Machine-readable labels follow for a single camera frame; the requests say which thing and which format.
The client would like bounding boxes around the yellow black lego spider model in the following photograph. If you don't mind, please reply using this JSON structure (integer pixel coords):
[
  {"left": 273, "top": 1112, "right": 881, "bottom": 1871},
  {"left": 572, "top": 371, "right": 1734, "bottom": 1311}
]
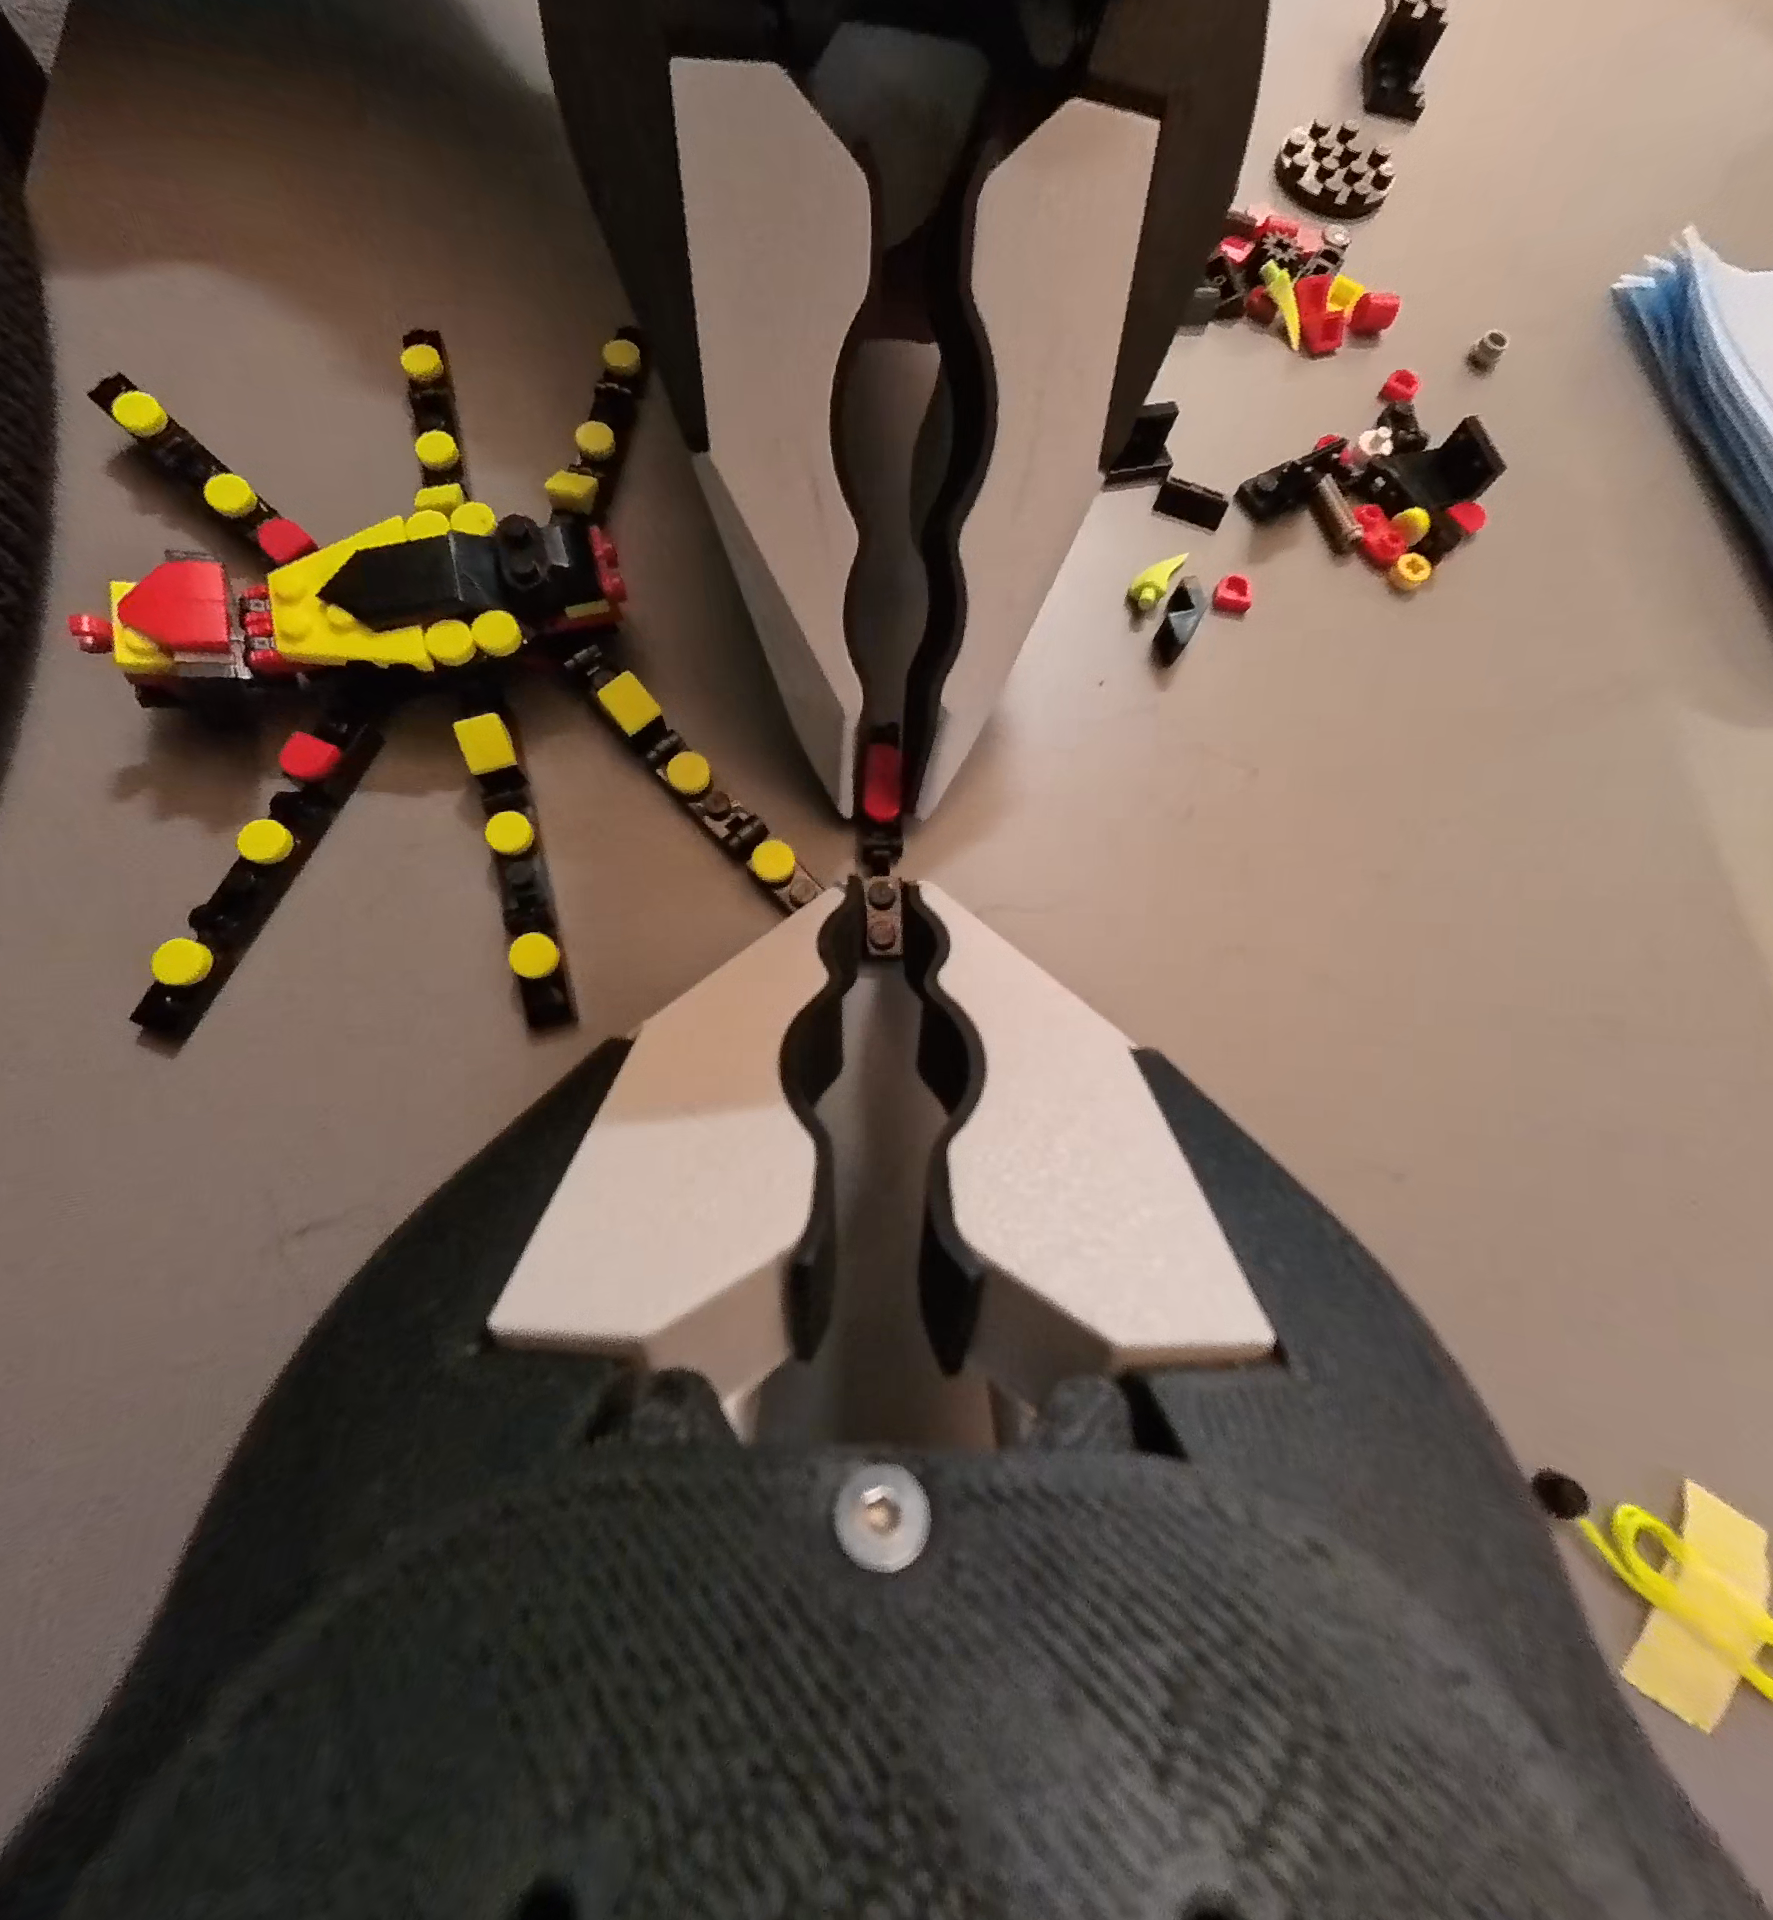
[{"left": 67, "top": 327, "right": 828, "bottom": 1044}]

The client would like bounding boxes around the black lego bracket piece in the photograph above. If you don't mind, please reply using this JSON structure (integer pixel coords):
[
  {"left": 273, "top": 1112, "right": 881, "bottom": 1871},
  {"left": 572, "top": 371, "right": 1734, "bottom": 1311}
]
[{"left": 1358, "top": 0, "right": 1449, "bottom": 121}]

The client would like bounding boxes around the black lego plate red tile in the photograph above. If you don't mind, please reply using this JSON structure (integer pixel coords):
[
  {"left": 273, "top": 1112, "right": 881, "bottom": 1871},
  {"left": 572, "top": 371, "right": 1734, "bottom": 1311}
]
[{"left": 857, "top": 723, "right": 906, "bottom": 879}]

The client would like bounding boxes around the round black lego plate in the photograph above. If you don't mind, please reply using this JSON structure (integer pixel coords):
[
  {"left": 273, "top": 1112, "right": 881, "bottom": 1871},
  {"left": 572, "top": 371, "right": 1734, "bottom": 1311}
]
[{"left": 1273, "top": 120, "right": 1396, "bottom": 224}]

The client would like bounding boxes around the lego instruction booklet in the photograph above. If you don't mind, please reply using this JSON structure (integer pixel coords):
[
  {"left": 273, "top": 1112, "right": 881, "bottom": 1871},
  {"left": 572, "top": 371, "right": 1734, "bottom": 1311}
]
[{"left": 1607, "top": 224, "right": 1773, "bottom": 723}]

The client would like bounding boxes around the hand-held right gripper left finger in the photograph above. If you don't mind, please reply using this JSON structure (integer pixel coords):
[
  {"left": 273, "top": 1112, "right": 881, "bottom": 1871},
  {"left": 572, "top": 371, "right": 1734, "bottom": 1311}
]
[{"left": 486, "top": 886, "right": 876, "bottom": 1440}]

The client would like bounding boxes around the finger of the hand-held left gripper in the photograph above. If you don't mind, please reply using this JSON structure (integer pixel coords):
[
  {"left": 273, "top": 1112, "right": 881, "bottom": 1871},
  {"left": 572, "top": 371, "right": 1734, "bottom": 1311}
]
[
  {"left": 896, "top": 98, "right": 1164, "bottom": 822},
  {"left": 667, "top": 57, "right": 894, "bottom": 822}
]

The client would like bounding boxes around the yellow string with tape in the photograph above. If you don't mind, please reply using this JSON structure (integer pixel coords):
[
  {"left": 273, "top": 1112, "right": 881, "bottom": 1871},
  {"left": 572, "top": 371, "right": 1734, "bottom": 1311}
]
[{"left": 1530, "top": 1466, "right": 1773, "bottom": 1733}]

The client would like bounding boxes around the pile of loose lego pieces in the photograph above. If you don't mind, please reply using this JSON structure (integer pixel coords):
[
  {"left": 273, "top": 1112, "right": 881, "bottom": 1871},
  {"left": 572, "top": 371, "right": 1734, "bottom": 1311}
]
[{"left": 1102, "top": 201, "right": 1509, "bottom": 668}]

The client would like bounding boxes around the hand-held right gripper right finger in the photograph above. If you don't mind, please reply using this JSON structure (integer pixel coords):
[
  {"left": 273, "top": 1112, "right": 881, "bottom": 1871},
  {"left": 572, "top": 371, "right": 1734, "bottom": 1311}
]
[{"left": 902, "top": 879, "right": 1280, "bottom": 1448}]

